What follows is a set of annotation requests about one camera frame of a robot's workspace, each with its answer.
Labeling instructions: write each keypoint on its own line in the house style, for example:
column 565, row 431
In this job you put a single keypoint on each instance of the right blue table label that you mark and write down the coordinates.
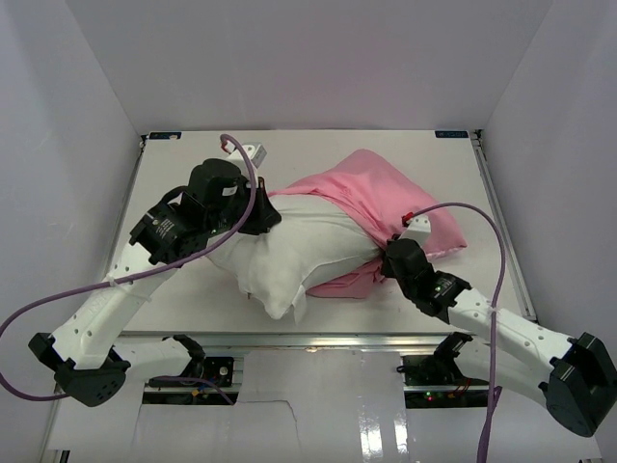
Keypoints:
column 451, row 134

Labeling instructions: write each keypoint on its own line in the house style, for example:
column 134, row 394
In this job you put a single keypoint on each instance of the pink floral pillowcase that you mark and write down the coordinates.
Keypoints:
column 376, row 196

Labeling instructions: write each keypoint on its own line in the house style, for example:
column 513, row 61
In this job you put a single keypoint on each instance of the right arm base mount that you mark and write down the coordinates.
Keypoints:
column 435, row 382

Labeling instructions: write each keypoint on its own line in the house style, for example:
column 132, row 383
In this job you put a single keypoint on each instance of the blue table label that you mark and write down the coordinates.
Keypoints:
column 451, row 134
column 164, row 135

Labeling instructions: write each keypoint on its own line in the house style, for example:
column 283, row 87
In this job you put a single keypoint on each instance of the white pillow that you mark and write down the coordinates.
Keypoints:
column 315, row 249

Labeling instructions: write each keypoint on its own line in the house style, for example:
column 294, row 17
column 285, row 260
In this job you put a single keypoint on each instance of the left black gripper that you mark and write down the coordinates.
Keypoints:
column 264, row 214

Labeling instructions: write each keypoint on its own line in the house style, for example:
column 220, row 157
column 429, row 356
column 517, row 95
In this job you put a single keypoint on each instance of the left blue table label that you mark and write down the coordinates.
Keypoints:
column 164, row 135

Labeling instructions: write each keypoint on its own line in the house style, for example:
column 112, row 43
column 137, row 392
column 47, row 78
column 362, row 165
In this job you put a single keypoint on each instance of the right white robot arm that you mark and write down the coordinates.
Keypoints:
column 574, row 379

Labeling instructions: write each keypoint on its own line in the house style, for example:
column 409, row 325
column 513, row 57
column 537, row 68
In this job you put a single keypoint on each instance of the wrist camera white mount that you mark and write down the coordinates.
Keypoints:
column 416, row 228
column 256, row 153

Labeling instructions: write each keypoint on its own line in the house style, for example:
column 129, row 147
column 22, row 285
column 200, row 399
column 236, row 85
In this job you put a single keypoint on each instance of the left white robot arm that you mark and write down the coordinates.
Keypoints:
column 88, row 362

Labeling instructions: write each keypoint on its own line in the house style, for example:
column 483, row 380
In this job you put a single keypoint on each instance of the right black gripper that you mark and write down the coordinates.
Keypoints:
column 388, row 269

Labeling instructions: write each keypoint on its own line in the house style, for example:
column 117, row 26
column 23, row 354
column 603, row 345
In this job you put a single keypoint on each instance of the aluminium table front rail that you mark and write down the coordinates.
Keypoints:
column 313, row 342

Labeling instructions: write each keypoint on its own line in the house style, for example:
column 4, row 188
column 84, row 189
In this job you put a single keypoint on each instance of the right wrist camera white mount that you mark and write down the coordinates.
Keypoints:
column 416, row 228

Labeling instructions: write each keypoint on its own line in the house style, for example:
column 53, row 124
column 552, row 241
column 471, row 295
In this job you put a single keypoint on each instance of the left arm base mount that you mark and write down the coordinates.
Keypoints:
column 206, row 381

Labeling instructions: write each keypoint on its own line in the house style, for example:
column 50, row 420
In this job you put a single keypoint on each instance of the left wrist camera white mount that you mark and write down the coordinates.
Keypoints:
column 256, row 153

